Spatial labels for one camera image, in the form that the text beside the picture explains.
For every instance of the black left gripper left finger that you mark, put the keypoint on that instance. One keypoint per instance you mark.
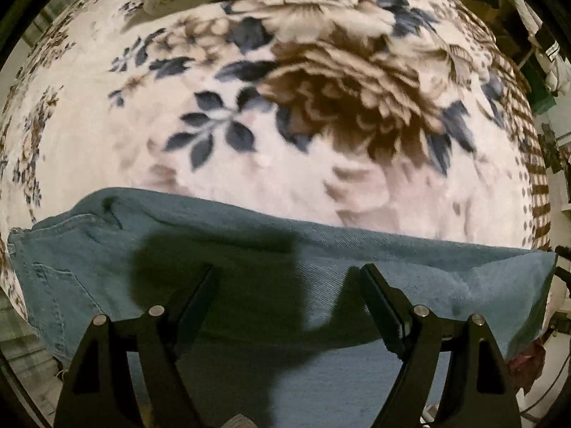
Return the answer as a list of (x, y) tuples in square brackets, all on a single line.
[(99, 390)]

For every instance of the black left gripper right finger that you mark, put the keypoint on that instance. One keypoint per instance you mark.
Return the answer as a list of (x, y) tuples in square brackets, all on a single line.
[(452, 372)]

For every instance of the blue denim pants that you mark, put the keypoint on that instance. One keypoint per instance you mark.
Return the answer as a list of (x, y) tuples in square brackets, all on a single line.
[(288, 341)]

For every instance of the floral fleece bed blanket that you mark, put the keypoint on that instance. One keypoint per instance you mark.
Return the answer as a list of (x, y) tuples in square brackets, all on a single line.
[(397, 116)]

